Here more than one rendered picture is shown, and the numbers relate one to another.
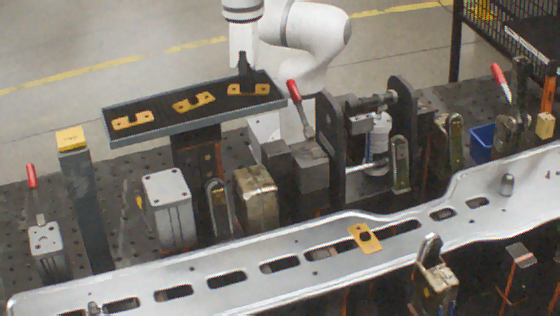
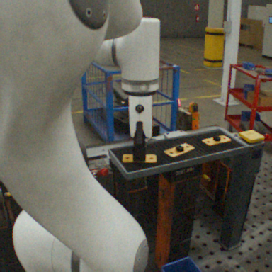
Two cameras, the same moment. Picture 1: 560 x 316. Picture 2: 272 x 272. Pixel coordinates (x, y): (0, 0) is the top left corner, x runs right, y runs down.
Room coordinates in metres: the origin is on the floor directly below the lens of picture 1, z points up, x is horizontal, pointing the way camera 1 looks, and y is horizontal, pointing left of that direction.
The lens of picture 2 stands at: (1.98, 0.00, 1.52)
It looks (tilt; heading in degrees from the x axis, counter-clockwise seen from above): 25 degrees down; 176
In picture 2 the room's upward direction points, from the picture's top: straight up
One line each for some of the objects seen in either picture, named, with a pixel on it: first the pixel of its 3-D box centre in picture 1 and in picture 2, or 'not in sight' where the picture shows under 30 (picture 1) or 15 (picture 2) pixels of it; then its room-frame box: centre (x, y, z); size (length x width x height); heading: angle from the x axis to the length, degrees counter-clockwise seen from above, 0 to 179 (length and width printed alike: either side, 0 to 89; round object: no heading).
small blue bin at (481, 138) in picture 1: (489, 146); not in sight; (1.66, -0.60, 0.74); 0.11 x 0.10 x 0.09; 109
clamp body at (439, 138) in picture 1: (439, 189); (3, 237); (1.32, -0.36, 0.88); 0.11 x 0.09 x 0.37; 19
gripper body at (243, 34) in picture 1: (244, 34); (139, 109); (1.33, 0.06, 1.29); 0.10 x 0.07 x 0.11; 175
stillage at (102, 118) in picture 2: not in sight; (124, 98); (-1.46, 0.10, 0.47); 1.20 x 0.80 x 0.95; 19
